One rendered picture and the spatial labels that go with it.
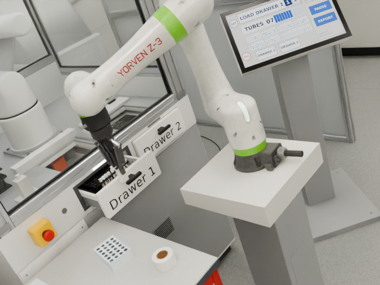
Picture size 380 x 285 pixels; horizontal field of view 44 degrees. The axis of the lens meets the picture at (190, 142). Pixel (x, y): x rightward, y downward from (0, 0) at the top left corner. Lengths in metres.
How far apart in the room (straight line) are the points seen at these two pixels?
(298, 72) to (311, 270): 0.92
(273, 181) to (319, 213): 1.12
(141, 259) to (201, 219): 0.80
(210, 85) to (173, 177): 0.60
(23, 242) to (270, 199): 0.85
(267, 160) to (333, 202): 1.15
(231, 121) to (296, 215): 0.48
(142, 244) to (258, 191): 0.43
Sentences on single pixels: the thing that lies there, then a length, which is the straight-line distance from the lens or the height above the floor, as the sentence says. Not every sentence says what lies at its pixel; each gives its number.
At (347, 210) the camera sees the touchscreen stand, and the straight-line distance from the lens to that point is 2.65.
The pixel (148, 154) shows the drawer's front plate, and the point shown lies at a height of 0.92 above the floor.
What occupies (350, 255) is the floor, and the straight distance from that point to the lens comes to 2.45.
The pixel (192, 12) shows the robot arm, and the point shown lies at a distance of 1.41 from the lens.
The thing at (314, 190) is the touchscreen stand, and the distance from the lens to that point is 2.66.
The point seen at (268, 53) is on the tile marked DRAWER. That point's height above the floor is 1.00.
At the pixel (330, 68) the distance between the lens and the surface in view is 3.04.
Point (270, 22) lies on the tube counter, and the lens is 2.22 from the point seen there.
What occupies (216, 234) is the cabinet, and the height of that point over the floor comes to 0.20.
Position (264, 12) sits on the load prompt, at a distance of 2.24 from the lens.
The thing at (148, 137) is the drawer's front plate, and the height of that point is 0.91.
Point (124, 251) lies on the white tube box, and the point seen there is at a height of 0.80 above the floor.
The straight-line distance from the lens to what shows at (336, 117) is 3.21.
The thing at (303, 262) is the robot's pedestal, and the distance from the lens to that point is 1.93.
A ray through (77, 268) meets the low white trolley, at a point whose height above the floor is 0.76.
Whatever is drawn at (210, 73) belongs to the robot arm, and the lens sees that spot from 1.65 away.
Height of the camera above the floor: 1.73
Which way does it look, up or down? 27 degrees down
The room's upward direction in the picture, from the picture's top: 20 degrees counter-clockwise
